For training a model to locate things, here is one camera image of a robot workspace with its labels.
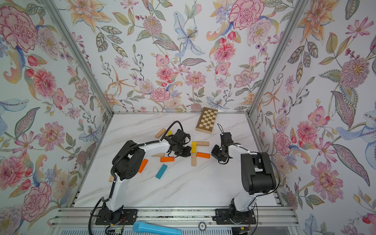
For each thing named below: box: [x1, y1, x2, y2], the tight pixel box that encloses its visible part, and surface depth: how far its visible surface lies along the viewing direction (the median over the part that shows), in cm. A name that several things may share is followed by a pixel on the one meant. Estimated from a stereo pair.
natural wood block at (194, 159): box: [191, 152, 197, 167], surface depth 97 cm
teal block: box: [155, 164, 168, 180], surface depth 92 cm
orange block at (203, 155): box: [196, 151, 212, 160], surface depth 98 cm
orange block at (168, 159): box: [160, 156, 175, 163], surface depth 95 cm
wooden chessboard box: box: [195, 106, 218, 135], surface depth 116 cm
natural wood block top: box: [196, 141, 210, 147], surface depth 103 cm
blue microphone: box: [132, 221, 183, 235], surface depth 71 cm
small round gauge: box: [198, 221, 207, 232], surface depth 73 cm
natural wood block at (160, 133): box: [155, 128, 166, 139], surface depth 109 cm
